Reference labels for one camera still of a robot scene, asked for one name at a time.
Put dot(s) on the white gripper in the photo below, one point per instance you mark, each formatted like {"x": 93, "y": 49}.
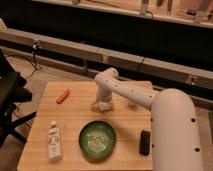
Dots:
{"x": 103, "y": 96}

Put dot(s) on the white sponge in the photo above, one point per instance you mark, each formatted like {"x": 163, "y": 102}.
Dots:
{"x": 101, "y": 106}

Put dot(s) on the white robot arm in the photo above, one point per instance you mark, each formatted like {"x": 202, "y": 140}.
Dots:
{"x": 174, "y": 127}

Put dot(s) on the green ridged bowl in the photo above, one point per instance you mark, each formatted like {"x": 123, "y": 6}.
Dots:
{"x": 97, "y": 140}

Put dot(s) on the black rectangular block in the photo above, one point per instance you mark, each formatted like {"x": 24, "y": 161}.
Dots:
{"x": 144, "y": 143}

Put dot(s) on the white plastic bottle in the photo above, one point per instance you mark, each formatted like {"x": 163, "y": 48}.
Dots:
{"x": 54, "y": 142}

